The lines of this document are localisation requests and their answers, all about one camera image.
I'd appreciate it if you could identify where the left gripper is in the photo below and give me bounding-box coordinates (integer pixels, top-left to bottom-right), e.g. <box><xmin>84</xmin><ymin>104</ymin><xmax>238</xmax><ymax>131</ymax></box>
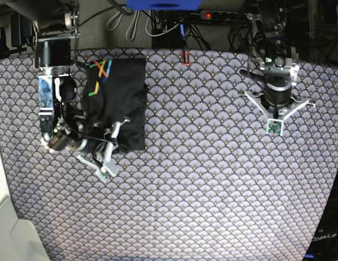
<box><xmin>238</xmin><ymin>62</ymin><xmax>316</xmax><ymax>136</ymax></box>

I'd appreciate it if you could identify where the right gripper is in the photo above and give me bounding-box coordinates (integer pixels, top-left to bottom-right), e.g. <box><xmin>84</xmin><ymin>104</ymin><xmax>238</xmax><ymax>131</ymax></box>
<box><xmin>40</xmin><ymin>117</ymin><xmax>131</xmax><ymax>182</ymax></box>

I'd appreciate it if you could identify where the dark grey T-shirt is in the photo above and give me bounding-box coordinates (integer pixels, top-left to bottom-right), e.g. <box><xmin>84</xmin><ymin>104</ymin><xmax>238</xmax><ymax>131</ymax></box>
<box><xmin>81</xmin><ymin>58</ymin><xmax>148</xmax><ymax>153</ymax></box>

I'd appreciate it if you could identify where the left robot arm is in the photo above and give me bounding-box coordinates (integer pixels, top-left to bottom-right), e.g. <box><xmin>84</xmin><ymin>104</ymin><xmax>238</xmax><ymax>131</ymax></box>
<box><xmin>239</xmin><ymin>1</ymin><xmax>314</xmax><ymax>135</ymax></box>

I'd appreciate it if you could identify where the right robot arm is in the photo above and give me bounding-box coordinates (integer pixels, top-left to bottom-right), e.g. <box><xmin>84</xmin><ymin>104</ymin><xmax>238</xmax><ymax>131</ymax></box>
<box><xmin>4</xmin><ymin>1</ymin><xmax>130</xmax><ymax>183</ymax></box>

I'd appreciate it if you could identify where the fan-patterned table cloth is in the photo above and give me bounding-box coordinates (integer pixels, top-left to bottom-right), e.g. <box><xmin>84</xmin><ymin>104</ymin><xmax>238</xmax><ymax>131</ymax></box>
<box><xmin>0</xmin><ymin>49</ymin><xmax>338</xmax><ymax>260</ymax></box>

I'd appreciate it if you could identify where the white plastic bin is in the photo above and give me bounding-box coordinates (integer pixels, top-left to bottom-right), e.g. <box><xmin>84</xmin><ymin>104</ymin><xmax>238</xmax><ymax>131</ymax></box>
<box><xmin>0</xmin><ymin>153</ymin><xmax>49</xmax><ymax>260</ymax></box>

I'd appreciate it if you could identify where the red and blue clamp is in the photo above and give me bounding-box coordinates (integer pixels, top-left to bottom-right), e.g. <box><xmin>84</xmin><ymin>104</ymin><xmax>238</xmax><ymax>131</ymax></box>
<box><xmin>179</xmin><ymin>23</ymin><xmax>190</xmax><ymax>65</ymax></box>

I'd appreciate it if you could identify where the black power strip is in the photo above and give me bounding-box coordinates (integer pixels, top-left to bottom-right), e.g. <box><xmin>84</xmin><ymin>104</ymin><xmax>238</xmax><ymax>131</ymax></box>
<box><xmin>199</xmin><ymin>10</ymin><xmax>238</xmax><ymax>22</ymax></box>

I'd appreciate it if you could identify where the black OpenArm box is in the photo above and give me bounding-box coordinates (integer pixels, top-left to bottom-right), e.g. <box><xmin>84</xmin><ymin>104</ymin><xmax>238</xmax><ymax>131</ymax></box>
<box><xmin>303</xmin><ymin>171</ymin><xmax>338</xmax><ymax>260</ymax></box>

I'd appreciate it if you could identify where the black power adapter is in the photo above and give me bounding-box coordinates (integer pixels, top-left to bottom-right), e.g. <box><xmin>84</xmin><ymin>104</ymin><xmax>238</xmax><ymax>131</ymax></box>
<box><xmin>10</xmin><ymin>13</ymin><xmax>34</xmax><ymax>47</ymax></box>

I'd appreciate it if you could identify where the grey looped cable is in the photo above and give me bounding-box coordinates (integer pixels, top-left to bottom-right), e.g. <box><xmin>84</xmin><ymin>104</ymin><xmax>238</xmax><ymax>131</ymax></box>
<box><xmin>106</xmin><ymin>8</ymin><xmax>142</xmax><ymax>41</ymax></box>

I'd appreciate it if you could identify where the blue mount plate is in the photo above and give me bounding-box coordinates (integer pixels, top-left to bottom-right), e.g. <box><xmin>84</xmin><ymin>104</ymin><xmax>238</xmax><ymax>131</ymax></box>
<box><xmin>126</xmin><ymin>0</ymin><xmax>202</xmax><ymax>10</ymax></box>

